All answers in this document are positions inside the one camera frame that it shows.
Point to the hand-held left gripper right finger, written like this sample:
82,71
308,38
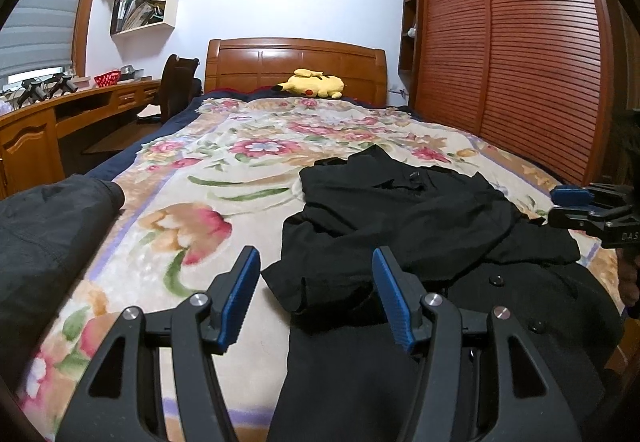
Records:
395,302

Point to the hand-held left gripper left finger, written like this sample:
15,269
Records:
240,297

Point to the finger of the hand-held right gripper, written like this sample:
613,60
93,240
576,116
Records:
572,196
575,217

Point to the black coat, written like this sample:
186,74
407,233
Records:
400,222

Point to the person's right hand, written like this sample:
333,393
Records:
629,287

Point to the floral blanket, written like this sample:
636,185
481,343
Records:
225,162

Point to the wooden louvered wardrobe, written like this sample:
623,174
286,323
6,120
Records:
540,47

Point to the dark cloth pile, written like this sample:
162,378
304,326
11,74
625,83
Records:
45,242

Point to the dark office chair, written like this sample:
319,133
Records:
172,87

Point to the yellow plush toy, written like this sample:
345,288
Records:
315,85

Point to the wooden bed headboard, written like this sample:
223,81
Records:
260,67

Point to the grey box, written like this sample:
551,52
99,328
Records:
129,71

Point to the red basket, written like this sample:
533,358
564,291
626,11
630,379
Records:
107,79

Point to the wooden desk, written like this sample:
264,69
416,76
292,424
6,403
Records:
27,147

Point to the row of books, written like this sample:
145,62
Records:
137,15

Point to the grey window blind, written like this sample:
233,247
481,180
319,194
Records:
40,22

